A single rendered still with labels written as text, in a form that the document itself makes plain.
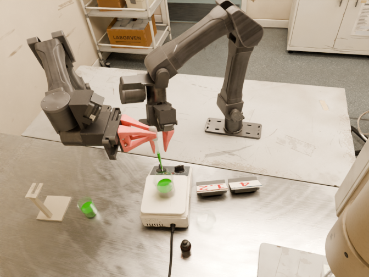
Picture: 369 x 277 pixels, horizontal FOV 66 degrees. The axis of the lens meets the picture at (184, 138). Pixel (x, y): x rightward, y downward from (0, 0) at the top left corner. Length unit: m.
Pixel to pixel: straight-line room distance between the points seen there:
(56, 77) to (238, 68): 0.48
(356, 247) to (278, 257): 0.48
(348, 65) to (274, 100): 2.04
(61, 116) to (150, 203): 0.34
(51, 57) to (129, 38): 2.20
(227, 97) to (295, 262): 0.49
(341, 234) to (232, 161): 0.64
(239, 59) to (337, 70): 2.29
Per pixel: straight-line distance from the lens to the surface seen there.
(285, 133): 1.06
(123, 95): 0.77
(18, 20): 2.43
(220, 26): 0.76
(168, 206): 0.77
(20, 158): 1.19
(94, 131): 0.61
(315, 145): 1.05
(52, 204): 0.99
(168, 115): 0.72
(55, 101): 0.61
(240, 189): 0.87
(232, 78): 0.87
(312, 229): 0.88
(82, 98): 0.58
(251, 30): 0.79
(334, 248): 0.38
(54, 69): 0.78
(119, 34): 2.99
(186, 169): 0.89
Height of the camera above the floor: 1.66
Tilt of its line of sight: 48 degrees down
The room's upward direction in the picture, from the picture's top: 7 degrees counter-clockwise
